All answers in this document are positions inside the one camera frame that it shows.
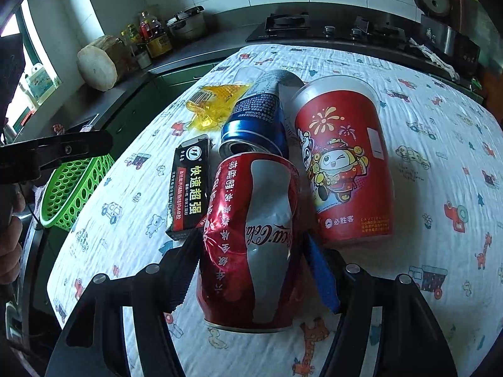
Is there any yellow label jar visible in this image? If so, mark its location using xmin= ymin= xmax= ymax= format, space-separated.
xmin=146 ymin=33 xmax=174 ymax=59

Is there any red cola can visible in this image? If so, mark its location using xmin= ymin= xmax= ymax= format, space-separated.
xmin=196 ymin=151 xmax=301 ymax=332

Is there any person's left hand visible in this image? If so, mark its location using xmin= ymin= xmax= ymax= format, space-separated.
xmin=0 ymin=194 xmax=25 ymax=283

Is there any yellow plastic wrapper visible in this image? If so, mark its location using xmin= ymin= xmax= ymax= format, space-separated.
xmin=185 ymin=82 xmax=254 ymax=132

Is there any window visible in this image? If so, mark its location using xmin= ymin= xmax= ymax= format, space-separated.
xmin=12 ymin=0 xmax=59 ymax=126

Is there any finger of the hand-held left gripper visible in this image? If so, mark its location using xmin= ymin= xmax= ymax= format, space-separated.
xmin=0 ymin=130 xmax=114 ymax=184

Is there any white crumpled rag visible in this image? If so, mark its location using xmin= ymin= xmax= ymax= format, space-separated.
xmin=409 ymin=38 xmax=460 ymax=80

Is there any dented blue drink can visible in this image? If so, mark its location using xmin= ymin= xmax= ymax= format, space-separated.
xmin=219 ymin=68 xmax=305 ymax=161

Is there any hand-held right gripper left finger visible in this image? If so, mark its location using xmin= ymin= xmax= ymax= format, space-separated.
xmin=45 ymin=232 xmax=204 ymax=377

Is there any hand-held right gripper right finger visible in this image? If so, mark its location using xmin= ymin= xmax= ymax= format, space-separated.
xmin=304 ymin=235 xmax=458 ymax=377

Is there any large detergent bottle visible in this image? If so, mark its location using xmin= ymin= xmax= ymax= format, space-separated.
xmin=25 ymin=63 xmax=61 ymax=105

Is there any black gas stove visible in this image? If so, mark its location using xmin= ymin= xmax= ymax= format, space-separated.
xmin=246 ymin=13 xmax=409 ymax=52

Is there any black rice cooker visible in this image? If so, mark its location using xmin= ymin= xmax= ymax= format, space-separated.
xmin=412 ymin=0 xmax=482 ymax=77

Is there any yellow green bottle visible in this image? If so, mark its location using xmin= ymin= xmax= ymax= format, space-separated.
xmin=120 ymin=24 xmax=142 ymax=53

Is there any green base cabinet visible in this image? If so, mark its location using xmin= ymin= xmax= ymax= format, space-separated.
xmin=98 ymin=59 xmax=224 ymax=142

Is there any round wooden chopping block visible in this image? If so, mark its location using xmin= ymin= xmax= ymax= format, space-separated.
xmin=76 ymin=35 xmax=128 ymax=92

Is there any white printed tablecloth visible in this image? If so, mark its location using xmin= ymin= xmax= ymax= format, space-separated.
xmin=47 ymin=43 xmax=503 ymax=377

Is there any small black box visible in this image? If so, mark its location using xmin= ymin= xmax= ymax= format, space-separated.
xmin=166 ymin=134 xmax=213 ymax=241

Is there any green plastic basket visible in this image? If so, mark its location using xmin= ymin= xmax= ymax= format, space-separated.
xmin=39 ymin=156 xmax=115 ymax=229

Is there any red printed paper cup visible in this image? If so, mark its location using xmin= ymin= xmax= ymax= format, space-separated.
xmin=295 ymin=75 xmax=395 ymax=244

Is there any stainless steel pot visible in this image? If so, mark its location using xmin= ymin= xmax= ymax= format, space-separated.
xmin=167 ymin=6 xmax=207 ymax=40

